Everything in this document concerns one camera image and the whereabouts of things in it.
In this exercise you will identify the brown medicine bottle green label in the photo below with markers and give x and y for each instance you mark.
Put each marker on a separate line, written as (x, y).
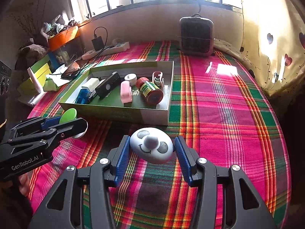
(150, 89)

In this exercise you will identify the white tube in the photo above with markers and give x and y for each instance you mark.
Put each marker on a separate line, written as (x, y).
(35, 81)

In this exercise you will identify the small white jar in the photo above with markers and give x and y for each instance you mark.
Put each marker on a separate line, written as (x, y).
(130, 78)

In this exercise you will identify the pile of trinkets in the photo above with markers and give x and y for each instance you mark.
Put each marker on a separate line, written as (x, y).
(56, 27)

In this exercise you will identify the blue usb dongle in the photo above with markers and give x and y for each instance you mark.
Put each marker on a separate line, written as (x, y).
(83, 96)

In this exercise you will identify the green-capped white knob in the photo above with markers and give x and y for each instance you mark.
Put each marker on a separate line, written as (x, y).
(69, 114)

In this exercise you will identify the green cardboard box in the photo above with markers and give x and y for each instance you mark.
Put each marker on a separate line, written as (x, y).
(124, 116)

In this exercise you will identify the cream heart print curtain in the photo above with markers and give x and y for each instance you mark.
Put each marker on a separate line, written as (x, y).
(274, 52)

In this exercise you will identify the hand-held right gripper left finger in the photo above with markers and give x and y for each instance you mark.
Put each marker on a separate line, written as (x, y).
(121, 159)

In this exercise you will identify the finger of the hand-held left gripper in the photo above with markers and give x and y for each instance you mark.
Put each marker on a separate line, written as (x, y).
(53, 122)
(71, 127)

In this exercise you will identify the brown checked bag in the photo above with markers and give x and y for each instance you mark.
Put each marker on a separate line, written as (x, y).
(33, 52)

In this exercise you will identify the green tissue pack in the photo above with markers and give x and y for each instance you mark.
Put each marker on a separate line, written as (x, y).
(51, 85)

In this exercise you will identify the white charger adapter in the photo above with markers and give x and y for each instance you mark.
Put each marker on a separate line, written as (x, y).
(91, 83)

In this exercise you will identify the orange box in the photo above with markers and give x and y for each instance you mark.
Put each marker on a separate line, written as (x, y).
(63, 38)

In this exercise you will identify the white panda face toy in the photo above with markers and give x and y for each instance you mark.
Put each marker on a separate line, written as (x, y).
(152, 152)

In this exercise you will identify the white power strip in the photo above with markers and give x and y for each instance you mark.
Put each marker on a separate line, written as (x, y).
(119, 45)

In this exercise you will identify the white paper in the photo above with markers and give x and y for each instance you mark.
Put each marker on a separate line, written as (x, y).
(59, 72)

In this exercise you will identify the grey appliance with knobs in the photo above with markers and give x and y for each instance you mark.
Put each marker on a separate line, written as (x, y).
(4, 81)

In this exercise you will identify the pink green plaid blanket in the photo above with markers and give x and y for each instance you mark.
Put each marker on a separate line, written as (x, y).
(226, 112)

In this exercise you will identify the blue carton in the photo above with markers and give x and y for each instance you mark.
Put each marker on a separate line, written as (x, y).
(53, 60)

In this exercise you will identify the black phone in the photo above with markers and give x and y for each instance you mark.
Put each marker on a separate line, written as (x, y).
(73, 70)

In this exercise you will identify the pink and white clip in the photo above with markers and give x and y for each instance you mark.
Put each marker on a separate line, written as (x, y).
(158, 78)

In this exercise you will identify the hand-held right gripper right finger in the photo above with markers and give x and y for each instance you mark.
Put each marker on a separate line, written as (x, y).
(183, 159)

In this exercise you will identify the yellow green box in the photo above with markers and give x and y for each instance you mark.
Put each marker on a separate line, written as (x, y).
(40, 66)

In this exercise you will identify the black rectangular device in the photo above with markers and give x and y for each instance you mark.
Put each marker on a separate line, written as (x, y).
(107, 85)

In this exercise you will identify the black charger plug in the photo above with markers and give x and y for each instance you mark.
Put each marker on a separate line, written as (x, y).
(98, 43)

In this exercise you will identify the person's left hand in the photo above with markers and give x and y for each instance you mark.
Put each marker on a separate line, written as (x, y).
(23, 184)

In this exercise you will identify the pink oval case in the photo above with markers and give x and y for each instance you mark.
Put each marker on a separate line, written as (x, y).
(125, 90)

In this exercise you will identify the dark portable heater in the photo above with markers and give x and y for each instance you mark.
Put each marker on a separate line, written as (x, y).
(195, 35)

